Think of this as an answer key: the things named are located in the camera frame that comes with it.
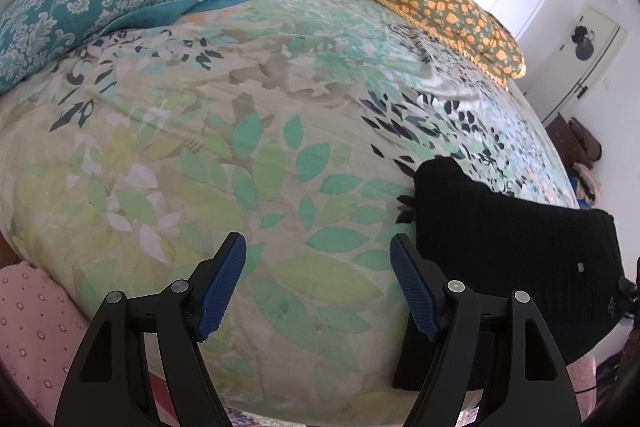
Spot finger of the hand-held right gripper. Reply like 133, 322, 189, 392
618, 257, 640, 308

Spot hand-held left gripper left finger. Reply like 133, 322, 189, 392
54, 232, 247, 427

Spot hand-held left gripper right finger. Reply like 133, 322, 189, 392
389, 233, 583, 427

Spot black pants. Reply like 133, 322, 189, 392
392, 157, 623, 393

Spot pile of clothes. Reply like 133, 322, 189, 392
572, 162, 601, 208

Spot brown bag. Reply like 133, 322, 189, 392
570, 118, 603, 158

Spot leaf-patterned bed cover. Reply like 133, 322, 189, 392
0, 0, 581, 425

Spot dark wooden nightstand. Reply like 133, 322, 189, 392
545, 117, 588, 165

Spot pink dotted cloth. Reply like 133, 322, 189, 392
0, 264, 93, 425

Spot white door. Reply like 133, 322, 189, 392
540, 4, 628, 122

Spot black hat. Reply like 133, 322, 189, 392
572, 26, 596, 61

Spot orange green floral pillow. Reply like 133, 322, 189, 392
336, 0, 527, 81

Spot teal damask pillow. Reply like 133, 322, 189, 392
0, 0, 251, 92

